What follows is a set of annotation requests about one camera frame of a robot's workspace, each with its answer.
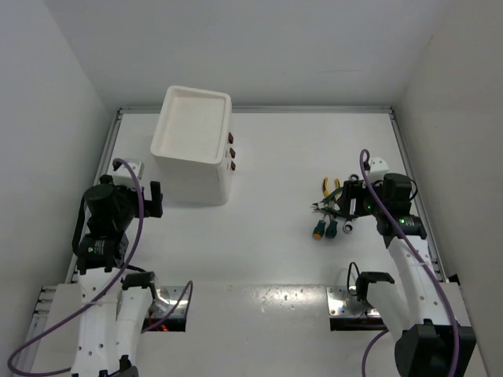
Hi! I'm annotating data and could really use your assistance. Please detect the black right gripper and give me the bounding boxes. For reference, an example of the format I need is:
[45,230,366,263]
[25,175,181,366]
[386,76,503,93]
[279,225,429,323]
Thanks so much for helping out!
[336,176,387,218]

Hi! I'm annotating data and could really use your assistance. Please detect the green handled side cutters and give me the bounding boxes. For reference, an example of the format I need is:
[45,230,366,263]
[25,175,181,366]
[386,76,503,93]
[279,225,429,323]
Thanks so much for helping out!
[311,188,353,220]

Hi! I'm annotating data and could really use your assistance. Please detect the yellow handled needle-nose pliers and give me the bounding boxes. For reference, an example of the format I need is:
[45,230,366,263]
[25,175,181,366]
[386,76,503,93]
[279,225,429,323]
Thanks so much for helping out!
[322,177,341,203]

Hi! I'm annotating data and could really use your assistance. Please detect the green screwdriver dark cap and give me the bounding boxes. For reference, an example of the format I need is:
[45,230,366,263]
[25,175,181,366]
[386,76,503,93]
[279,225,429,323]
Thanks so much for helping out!
[325,214,338,240]

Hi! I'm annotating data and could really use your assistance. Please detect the green screwdriver orange cap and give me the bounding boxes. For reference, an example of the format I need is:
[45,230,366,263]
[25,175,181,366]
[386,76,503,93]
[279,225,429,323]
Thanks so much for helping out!
[313,214,326,240]

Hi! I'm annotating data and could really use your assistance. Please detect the white three-drawer cabinet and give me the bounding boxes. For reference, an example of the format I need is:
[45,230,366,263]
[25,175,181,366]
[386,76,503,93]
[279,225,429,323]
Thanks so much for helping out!
[150,86,235,206]

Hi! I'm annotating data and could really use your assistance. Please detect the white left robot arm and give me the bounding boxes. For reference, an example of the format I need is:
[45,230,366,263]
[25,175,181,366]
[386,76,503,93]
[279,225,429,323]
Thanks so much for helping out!
[71,177,163,376]

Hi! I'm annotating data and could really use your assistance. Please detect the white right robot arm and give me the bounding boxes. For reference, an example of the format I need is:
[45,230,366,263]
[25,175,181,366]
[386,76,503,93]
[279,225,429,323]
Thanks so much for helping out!
[337,173,476,376]

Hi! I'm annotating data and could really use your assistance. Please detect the lower silver ratchet wrench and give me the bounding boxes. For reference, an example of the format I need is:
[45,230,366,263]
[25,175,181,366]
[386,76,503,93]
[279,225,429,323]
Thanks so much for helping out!
[343,219,354,234]

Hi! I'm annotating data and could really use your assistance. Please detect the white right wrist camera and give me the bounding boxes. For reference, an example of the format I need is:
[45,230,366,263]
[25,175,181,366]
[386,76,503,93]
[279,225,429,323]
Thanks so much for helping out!
[368,157,389,182]

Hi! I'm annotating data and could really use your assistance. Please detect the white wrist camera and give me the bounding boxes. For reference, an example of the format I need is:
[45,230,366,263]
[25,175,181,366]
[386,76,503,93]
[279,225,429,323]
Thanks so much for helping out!
[110,159,145,190]
[368,157,389,182]

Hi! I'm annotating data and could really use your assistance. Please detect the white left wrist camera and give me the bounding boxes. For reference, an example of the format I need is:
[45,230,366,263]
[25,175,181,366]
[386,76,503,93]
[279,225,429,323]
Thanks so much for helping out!
[110,159,145,190]

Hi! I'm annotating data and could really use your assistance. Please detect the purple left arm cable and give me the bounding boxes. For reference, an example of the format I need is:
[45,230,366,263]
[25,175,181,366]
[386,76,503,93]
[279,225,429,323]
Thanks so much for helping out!
[6,157,194,375]

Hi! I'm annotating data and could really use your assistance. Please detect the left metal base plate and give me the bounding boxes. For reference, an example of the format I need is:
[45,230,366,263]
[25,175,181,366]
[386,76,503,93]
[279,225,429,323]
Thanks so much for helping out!
[147,286,192,324]

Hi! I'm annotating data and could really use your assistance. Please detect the metal base plate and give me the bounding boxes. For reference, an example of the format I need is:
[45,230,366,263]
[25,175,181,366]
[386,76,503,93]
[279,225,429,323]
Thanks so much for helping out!
[147,286,192,324]
[326,286,380,319]

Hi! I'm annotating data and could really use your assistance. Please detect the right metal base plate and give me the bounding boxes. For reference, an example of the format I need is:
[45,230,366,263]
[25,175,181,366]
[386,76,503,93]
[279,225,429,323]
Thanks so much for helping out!
[326,286,380,319]

